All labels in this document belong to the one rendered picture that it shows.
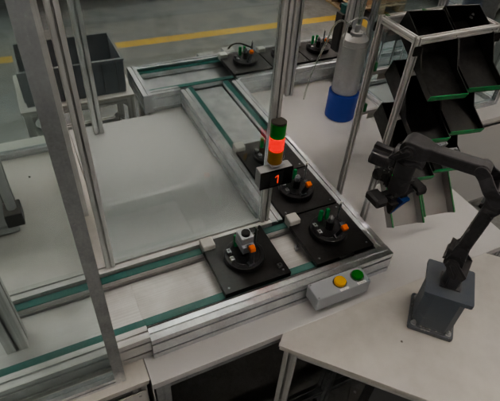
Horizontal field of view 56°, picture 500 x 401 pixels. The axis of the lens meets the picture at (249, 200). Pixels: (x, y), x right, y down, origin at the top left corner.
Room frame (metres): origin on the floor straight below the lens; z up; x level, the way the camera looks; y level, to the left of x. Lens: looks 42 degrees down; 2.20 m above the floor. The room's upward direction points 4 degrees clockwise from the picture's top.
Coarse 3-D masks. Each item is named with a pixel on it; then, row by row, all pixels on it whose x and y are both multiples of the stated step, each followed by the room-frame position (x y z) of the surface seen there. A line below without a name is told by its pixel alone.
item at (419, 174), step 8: (384, 104) 1.47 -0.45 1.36; (392, 104) 1.48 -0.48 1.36; (376, 112) 1.48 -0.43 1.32; (384, 112) 1.43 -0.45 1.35; (376, 120) 1.46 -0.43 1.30; (384, 120) 1.42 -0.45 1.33; (400, 120) 1.49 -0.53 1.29; (384, 128) 1.41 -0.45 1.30; (400, 128) 1.46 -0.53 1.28; (392, 136) 1.35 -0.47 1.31; (400, 136) 1.42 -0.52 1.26; (392, 144) 1.34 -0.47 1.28; (424, 168) 1.32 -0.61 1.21; (416, 176) 1.29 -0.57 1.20; (424, 176) 1.29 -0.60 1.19; (432, 176) 1.28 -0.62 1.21
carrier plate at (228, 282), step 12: (252, 228) 1.19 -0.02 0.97; (216, 240) 1.12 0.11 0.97; (228, 240) 1.13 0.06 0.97; (264, 240) 1.14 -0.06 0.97; (204, 252) 1.06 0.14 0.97; (216, 252) 1.07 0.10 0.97; (276, 252) 1.09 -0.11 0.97; (216, 264) 1.01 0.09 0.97; (264, 264) 1.03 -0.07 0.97; (276, 264) 1.03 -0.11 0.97; (216, 276) 0.96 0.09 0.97; (228, 276) 0.97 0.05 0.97; (240, 276) 0.97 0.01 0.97; (252, 276) 0.97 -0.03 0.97; (264, 276) 0.98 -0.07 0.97; (276, 276) 0.98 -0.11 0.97; (228, 288) 0.92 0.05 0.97; (240, 288) 0.92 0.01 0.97; (252, 288) 0.94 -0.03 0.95
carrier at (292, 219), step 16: (320, 208) 1.33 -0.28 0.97; (336, 208) 1.33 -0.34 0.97; (288, 224) 1.23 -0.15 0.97; (304, 224) 1.23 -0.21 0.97; (320, 224) 1.22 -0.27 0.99; (336, 224) 1.23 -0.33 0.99; (352, 224) 1.25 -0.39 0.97; (304, 240) 1.15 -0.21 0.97; (320, 240) 1.15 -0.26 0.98; (336, 240) 1.15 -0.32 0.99; (352, 240) 1.17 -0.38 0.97; (368, 240) 1.18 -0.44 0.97; (320, 256) 1.08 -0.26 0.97; (336, 256) 1.09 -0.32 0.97
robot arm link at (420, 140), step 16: (416, 144) 1.03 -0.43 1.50; (432, 144) 1.05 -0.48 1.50; (416, 160) 1.02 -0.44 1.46; (432, 160) 1.02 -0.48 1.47; (448, 160) 1.00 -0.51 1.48; (464, 160) 0.98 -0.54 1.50; (480, 160) 0.99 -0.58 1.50; (480, 176) 0.95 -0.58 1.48; (496, 176) 0.99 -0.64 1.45; (496, 192) 0.91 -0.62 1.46; (496, 208) 0.90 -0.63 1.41
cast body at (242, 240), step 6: (246, 228) 1.08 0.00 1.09; (240, 234) 1.05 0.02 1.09; (246, 234) 1.05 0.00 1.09; (252, 234) 1.06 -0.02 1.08; (240, 240) 1.04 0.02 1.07; (246, 240) 1.04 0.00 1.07; (252, 240) 1.05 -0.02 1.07; (240, 246) 1.04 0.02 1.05; (246, 246) 1.03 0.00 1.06; (246, 252) 1.02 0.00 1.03
